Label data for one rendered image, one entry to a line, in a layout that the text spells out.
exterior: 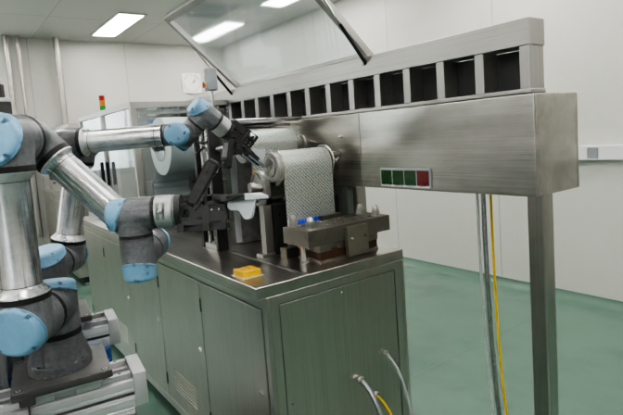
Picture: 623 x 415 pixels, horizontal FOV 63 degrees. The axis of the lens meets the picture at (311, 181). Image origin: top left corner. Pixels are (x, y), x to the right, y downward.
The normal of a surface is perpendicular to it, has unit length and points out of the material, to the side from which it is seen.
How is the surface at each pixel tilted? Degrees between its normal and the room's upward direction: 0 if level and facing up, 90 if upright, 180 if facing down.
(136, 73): 90
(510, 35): 90
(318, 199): 90
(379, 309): 90
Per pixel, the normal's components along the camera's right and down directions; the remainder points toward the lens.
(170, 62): 0.59, 0.04
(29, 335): 0.07, 0.22
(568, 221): -0.80, 0.11
